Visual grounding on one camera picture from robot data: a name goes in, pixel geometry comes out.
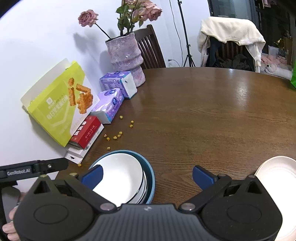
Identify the white flat box stack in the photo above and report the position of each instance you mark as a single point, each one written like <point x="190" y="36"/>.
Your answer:
<point x="75" y="154"/>

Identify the red box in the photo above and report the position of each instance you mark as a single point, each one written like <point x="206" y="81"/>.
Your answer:
<point x="85" y="132"/>

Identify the dark wooden chair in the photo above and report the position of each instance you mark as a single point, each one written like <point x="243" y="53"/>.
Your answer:
<point x="150" y="49"/>

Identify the purple tissue pack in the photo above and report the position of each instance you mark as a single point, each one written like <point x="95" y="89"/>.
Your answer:
<point x="122" y="80"/>
<point x="109" y="103"/>

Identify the purple tissue pack upper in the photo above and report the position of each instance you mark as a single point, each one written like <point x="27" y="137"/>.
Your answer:
<point x="122" y="80"/>

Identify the chair with clothes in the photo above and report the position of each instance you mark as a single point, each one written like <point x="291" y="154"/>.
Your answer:
<point x="233" y="44"/>

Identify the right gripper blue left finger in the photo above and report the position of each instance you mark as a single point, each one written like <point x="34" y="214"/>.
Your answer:
<point x="93" y="177"/>

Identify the pink textured vase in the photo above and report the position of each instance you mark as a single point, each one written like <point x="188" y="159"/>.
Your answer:
<point x="125" y="55"/>

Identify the cream plate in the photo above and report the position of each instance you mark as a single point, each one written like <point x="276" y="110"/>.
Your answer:
<point x="277" y="173"/>

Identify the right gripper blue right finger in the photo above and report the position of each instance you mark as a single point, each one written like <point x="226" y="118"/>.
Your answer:
<point x="203" y="178"/>

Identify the white bowl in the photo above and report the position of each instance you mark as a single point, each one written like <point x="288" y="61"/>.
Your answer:
<point x="122" y="177"/>
<point x="139" y="196"/>

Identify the person left hand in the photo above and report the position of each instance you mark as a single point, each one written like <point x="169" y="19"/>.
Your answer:
<point x="9" y="228"/>

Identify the blue bowl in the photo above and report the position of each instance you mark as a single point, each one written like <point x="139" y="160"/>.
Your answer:
<point x="151" y="180"/>

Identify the green paper bag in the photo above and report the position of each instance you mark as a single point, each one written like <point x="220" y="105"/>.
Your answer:
<point x="293" y="79"/>

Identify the studio light on stand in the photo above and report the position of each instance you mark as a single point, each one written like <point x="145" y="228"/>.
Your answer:
<point x="189" y="58"/>

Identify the purple tissue pack lower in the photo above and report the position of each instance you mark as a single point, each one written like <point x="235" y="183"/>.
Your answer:
<point x="109" y="103"/>

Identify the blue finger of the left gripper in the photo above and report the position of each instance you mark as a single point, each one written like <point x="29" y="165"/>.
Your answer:
<point x="41" y="167"/>

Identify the yellow green snack box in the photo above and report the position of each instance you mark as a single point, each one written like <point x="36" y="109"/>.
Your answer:
<point x="61" y="100"/>

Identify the scattered corn kernels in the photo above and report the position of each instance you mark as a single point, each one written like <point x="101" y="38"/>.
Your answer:
<point x="115" y="137"/>

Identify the white plush toy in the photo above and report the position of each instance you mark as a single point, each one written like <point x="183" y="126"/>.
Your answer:
<point x="274" y="70"/>

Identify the cream sweater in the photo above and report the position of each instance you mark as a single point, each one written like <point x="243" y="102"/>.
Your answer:
<point x="231" y="30"/>

